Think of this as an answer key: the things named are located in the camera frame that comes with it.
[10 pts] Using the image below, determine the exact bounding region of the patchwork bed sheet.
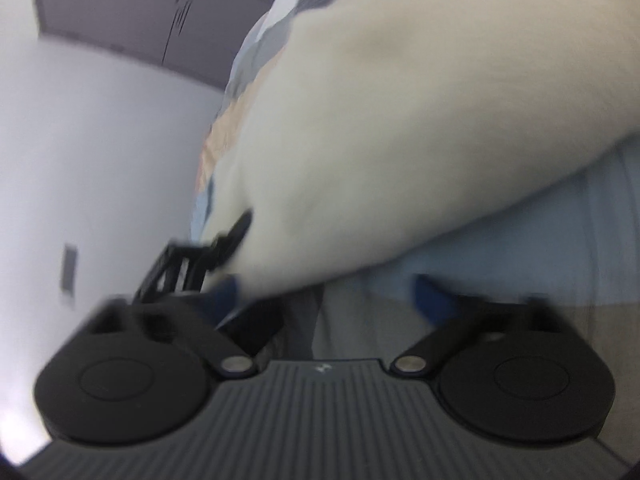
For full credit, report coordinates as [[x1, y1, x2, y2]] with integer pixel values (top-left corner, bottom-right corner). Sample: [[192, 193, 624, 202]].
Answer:
[[190, 0, 640, 466]]

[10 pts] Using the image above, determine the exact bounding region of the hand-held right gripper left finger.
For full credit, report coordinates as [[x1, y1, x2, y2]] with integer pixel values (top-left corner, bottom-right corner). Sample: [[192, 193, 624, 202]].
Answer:
[[87, 274, 288, 378]]

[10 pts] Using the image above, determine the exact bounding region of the grey door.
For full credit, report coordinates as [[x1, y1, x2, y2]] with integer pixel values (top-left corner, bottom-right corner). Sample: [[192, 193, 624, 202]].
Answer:
[[30, 0, 278, 92]]

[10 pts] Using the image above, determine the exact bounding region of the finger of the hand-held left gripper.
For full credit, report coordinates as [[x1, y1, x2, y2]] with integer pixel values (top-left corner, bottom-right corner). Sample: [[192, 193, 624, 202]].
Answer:
[[132, 210, 254, 306]]

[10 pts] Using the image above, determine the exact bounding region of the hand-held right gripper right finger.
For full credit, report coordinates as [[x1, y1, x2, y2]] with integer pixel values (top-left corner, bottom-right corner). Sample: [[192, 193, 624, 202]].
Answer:
[[390, 273, 563, 377]]

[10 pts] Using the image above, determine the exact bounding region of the grey wall switch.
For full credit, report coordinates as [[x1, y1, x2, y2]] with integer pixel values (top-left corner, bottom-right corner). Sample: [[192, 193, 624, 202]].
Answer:
[[59, 242, 80, 297]]

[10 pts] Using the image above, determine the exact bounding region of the cream striped sweater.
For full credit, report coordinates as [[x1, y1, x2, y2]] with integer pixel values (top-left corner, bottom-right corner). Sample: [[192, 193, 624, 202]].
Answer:
[[197, 0, 640, 292]]

